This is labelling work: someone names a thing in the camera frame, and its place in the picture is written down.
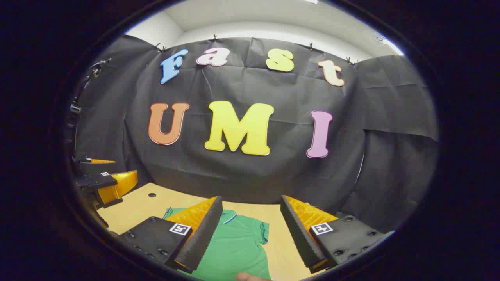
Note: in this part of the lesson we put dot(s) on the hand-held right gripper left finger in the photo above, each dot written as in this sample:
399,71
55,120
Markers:
203,238

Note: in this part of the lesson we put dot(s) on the green T-shirt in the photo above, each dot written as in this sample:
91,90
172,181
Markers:
238,246

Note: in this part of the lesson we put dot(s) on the black backdrop cloth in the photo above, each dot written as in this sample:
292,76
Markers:
250,175

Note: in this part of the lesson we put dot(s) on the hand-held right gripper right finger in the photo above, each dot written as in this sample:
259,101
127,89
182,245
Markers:
299,234

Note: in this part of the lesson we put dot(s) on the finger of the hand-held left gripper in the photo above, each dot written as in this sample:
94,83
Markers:
113,187
97,166

